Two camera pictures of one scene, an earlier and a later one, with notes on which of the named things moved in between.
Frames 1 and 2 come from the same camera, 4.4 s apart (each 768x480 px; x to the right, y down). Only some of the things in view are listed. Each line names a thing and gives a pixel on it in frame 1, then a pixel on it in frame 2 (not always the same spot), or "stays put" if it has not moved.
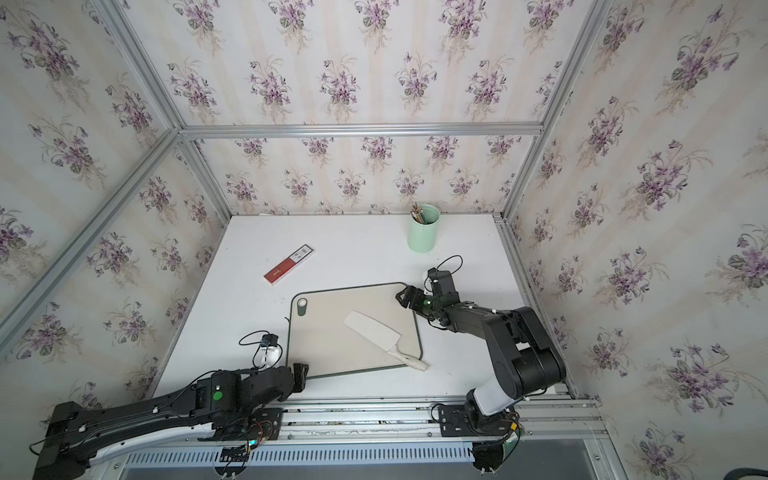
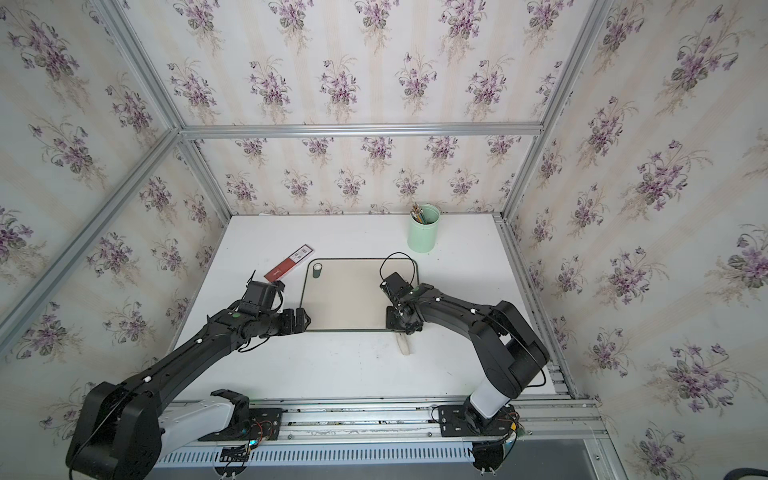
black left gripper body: x=300 y=384 → x=283 y=323
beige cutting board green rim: x=319 y=337 → x=344 y=294
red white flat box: x=293 y=259 stays put
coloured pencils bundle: x=417 y=213 stays put
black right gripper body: x=424 y=304 → x=394 y=322
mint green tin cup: x=422 y=231 stays put
